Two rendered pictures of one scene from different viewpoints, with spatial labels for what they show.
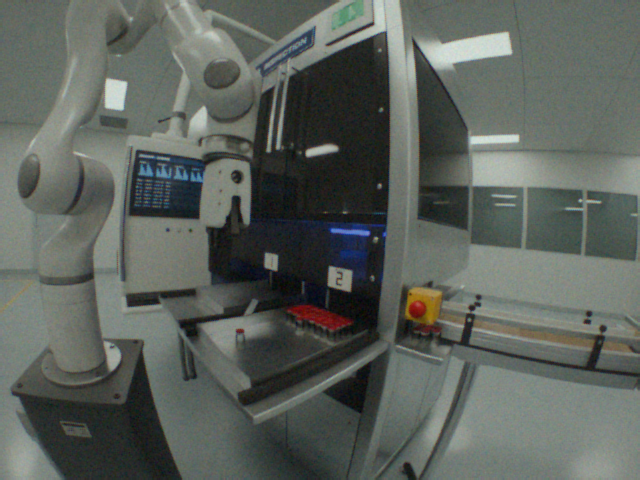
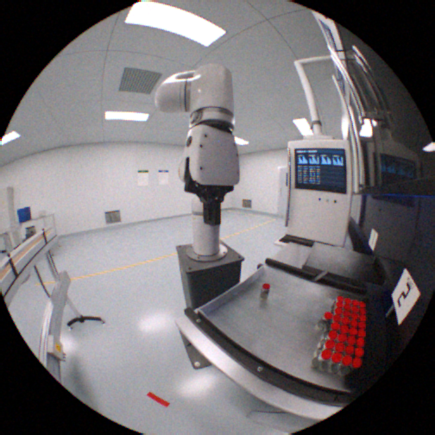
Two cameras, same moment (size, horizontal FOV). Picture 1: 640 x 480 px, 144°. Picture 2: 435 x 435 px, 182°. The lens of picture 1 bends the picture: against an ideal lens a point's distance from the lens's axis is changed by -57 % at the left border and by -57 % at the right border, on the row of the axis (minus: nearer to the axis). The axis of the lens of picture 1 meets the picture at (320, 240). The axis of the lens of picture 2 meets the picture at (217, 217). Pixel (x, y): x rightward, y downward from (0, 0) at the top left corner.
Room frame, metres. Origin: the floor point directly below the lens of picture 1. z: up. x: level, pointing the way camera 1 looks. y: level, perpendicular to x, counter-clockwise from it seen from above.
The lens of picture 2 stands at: (0.39, -0.09, 1.15)
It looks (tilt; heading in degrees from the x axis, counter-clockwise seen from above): 12 degrees down; 94
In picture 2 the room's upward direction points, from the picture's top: straight up
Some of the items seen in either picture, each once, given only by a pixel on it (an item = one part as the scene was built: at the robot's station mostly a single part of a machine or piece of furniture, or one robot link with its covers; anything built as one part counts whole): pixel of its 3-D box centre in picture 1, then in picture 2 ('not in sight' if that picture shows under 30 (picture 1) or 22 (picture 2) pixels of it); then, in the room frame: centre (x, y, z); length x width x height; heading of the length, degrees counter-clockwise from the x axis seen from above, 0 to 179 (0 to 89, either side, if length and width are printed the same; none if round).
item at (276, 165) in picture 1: (256, 149); (365, 129); (1.07, 0.32, 1.51); 0.47 x 0.01 x 0.59; 46
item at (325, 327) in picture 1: (309, 325); (330, 328); (0.61, 0.01, 0.90); 0.18 x 0.02 x 0.05; 46
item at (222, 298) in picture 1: (250, 295); (344, 264); (0.86, 0.24, 0.90); 0.34 x 0.26 x 0.04; 136
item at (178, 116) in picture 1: (185, 68); (307, 95); (1.10, 0.83, 2.04); 0.15 x 0.14 x 0.92; 136
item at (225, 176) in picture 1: (222, 191); (211, 154); (0.36, 0.16, 1.21); 0.10 x 0.08 x 0.11; 47
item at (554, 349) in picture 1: (530, 337); not in sight; (0.45, -0.57, 0.92); 0.69 x 0.16 x 0.16; 46
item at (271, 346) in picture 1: (282, 336); (296, 318); (0.55, 0.07, 0.90); 0.34 x 0.26 x 0.04; 136
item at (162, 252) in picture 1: (164, 213); (320, 187); (1.10, 0.80, 1.19); 0.50 x 0.19 x 0.78; 136
